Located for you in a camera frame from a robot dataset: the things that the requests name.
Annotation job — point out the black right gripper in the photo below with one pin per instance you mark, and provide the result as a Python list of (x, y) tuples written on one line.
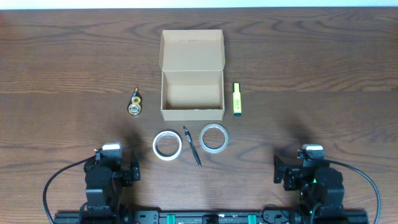
[(293, 171)]

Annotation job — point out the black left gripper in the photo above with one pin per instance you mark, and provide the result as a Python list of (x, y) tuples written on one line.
[(132, 173)]

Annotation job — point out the white tape roll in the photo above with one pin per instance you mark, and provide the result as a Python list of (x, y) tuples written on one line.
[(167, 145)]

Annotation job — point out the black yellow correction tape dispenser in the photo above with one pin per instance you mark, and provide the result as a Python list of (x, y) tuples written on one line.
[(135, 104)]

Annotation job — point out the black pen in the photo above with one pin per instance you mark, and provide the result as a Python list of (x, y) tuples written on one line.
[(192, 146)]

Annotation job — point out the clear tape roll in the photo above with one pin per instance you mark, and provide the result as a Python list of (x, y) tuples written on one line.
[(214, 138)]

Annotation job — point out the yellow highlighter marker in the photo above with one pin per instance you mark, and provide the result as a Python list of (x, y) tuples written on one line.
[(237, 109)]

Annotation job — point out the brown cardboard box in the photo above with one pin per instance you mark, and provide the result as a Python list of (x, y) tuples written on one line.
[(192, 64)]

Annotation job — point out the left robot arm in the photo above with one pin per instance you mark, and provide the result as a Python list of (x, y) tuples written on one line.
[(105, 178)]

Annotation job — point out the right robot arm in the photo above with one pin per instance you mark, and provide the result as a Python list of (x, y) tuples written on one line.
[(320, 186)]

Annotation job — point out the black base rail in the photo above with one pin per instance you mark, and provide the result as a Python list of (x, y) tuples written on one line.
[(252, 217)]

